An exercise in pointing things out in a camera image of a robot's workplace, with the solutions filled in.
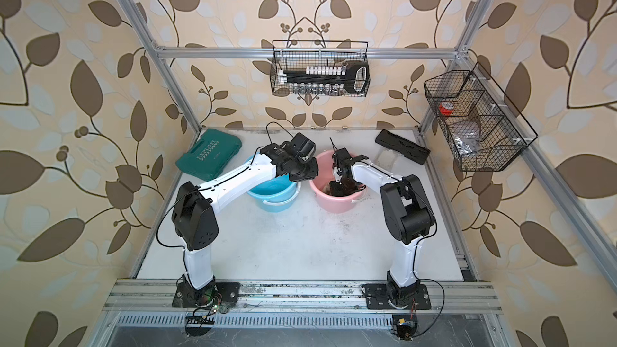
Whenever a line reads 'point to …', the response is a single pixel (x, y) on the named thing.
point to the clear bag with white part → (386, 158)
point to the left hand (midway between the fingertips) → (315, 170)
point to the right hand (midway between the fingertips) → (339, 197)
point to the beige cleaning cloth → (345, 188)
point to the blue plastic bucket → (276, 194)
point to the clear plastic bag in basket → (461, 143)
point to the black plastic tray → (413, 152)
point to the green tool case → (210, 155)
